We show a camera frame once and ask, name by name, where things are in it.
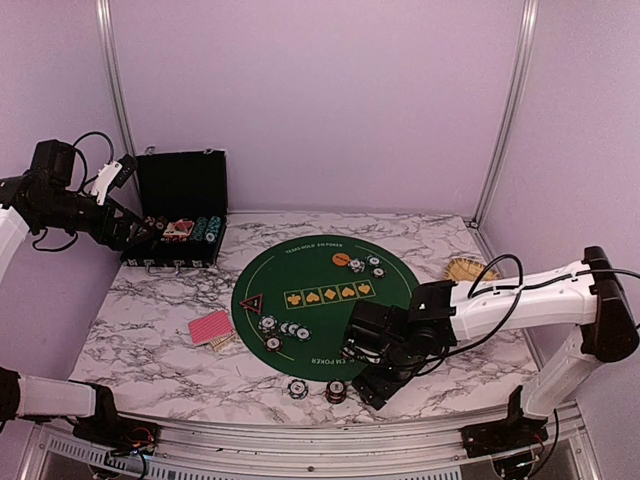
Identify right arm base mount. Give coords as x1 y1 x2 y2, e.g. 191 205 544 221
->
460 419 548 458

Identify round green poker mat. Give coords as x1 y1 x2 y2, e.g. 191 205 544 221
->
231 235 419 382

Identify left aluminium frame post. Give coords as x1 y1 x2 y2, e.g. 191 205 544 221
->
96 0 136 156

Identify blue white chip stack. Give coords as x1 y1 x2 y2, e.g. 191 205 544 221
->
287 379 308 400

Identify black red triangle dealer button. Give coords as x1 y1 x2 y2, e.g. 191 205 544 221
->
239 293 264 315

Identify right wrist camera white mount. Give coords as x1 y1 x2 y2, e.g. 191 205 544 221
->
341 300 408 364

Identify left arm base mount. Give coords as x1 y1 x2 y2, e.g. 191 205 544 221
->
73 418 160 457

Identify aluminium frame post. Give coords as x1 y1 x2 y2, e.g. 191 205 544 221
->
96 0 136 156
469 0 540 229

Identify green chip row in case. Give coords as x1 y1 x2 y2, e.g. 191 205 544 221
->
190 217 209 242

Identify orange big blind button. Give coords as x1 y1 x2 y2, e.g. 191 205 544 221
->
332 253 351 267

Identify teal chip row in case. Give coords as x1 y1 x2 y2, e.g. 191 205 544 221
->
204 216 222 244

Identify front aluminium rail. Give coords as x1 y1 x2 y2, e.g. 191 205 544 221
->
14 399 601 480

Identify woven bamboo tray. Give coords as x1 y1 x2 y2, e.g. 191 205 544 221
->
443 257 486 282

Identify brown black chip stack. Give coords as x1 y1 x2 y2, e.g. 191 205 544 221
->
325 379 347 404

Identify card decks in case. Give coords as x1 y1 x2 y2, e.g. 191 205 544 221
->
161 219 195 243

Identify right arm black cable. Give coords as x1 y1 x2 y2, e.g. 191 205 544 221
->
439 253 640 356

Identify red backed card deck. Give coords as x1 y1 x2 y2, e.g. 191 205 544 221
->
188 310 235 346

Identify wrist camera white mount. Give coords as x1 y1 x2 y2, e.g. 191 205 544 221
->
90 154 138 206
341 300 408 364

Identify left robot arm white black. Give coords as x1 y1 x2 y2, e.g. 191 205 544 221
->
1 234 121 380

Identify black poker chip case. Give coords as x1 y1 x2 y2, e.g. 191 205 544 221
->
121 149 228 269

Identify teal chips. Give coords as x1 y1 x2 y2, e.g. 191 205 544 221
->
278 322 312 342

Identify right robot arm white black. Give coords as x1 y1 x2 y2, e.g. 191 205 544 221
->
341 246 639 448

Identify right aluminium frame post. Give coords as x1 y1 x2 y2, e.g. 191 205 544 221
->
469 0 540 229

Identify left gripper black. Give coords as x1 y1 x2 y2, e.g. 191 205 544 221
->
35 190 153 251

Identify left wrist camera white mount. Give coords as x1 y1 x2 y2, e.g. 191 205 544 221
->
90 154 138 206

